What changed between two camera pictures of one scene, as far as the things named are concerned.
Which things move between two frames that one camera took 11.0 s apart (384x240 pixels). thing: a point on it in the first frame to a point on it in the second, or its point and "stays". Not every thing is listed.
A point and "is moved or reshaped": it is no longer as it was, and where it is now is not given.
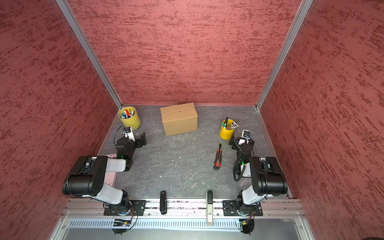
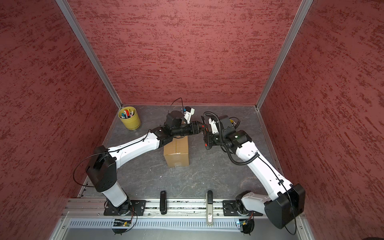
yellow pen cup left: [129, 117] stays
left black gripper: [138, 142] to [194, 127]
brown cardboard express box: [179, 119] is moved or reshaped
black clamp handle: [163, 206] stays
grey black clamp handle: [209, 208] stays
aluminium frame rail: [96, 209] stays
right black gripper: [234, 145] to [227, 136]
